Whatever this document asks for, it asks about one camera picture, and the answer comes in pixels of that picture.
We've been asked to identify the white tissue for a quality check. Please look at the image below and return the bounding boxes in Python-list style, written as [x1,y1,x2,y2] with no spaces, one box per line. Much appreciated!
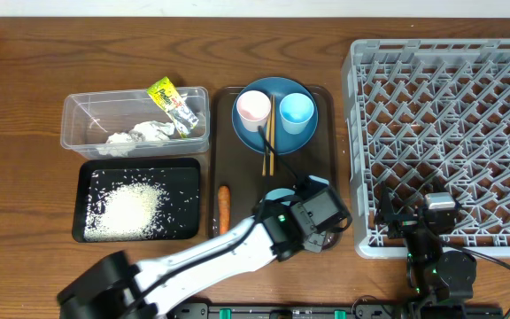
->
[129,121,175,142]

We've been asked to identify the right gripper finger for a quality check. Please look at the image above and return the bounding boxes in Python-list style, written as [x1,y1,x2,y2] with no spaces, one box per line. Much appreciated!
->
[403,171,448,208]
[374,182,395,224]

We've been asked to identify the white paper ball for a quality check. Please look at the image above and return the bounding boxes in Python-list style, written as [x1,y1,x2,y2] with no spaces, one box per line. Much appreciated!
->
[97,132,135,157]

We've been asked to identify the dark blue plate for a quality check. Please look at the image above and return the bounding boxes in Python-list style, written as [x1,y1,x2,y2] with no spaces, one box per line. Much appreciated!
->
[232,77,319,155]

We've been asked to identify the wooden chopstick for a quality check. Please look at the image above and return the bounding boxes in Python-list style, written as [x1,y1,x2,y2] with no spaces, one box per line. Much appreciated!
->
[262,113,272,176]
[268,95,275,176]

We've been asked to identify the dark brown serving tray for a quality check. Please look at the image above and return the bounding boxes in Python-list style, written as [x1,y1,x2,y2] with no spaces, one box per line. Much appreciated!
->
[208,86,338,237]

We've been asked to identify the light blue cup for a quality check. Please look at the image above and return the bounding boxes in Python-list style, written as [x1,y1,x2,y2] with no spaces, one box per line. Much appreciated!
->
[279,93,314,135]

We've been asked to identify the pink cup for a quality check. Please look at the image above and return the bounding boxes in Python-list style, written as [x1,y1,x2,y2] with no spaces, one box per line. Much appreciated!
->
[236,90,271,132]

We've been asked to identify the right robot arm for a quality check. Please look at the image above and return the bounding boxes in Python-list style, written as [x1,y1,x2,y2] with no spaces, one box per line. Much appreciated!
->
[375,181,476,318]

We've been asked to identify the grey dishwasher rack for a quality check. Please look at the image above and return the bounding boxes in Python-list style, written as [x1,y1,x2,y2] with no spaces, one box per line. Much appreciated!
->
[342,39,510,259]

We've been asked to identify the white rice pile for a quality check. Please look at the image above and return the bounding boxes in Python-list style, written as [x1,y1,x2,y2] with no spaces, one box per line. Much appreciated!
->
[83,183,170,242]

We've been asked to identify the black tray bin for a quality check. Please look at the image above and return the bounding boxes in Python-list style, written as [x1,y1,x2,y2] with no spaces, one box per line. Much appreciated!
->
[72,158,201,243]

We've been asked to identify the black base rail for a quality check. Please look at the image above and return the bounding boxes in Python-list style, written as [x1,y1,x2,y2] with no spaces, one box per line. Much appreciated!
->
[166,301,504,319]

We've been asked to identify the orange carrot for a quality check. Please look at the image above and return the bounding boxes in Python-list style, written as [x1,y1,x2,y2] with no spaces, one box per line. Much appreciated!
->
[218,185,231,235]

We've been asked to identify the clear plastic bin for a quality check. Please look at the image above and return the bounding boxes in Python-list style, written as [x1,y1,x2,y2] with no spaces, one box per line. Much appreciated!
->
[60,86,210,160]

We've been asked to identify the light blue bowl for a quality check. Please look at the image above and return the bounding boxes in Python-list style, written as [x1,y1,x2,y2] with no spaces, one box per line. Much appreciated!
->
[266,175,330,206]

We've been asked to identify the yellow green snack wrapper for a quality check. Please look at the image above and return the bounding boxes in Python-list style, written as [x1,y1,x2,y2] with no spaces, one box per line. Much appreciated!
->
[146,77,199,137]

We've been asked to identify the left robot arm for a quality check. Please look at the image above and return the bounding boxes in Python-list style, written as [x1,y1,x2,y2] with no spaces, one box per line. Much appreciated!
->
[57,199,323,318]

